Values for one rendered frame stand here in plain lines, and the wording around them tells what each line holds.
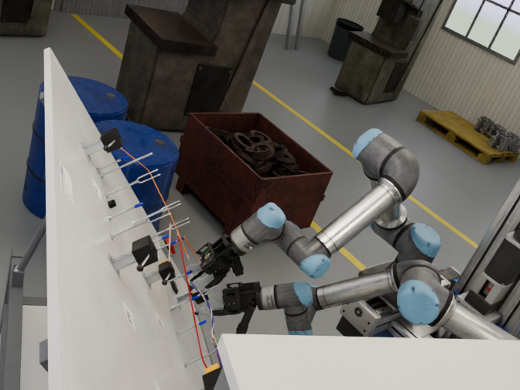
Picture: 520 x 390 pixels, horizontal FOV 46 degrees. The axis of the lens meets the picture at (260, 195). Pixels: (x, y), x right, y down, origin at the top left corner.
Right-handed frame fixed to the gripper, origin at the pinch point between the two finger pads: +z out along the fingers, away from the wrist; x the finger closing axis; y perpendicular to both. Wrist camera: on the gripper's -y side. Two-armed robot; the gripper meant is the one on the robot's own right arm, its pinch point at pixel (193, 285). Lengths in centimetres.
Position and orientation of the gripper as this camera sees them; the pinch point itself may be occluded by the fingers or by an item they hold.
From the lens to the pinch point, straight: 184.5
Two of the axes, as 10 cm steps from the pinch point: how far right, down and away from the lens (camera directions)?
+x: 3.5, 7.0, -6.2
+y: -5.8, -3.6, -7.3
